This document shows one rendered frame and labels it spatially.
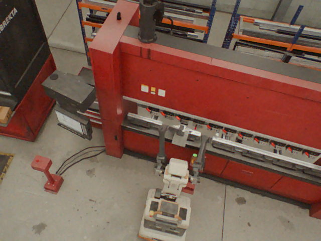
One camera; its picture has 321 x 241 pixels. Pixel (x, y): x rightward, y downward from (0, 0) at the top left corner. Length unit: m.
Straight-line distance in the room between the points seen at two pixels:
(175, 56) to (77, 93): 1.07
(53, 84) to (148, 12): 1.23
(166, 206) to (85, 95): 1.60
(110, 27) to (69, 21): 4.00
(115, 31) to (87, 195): 2.53
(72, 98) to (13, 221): 2.31
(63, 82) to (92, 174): 1.96
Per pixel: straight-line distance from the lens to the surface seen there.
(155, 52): 3.04
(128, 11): 3.48
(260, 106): 3.37
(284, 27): 5.24
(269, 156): 4.19
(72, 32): 6.94
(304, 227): 5.10
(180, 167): 3.30
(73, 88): 3.18
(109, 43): 3.08
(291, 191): 4.72
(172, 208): 3.61
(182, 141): 3.89
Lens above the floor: 4.33
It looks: 56 degrees down
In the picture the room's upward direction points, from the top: 6 degrees clockwise
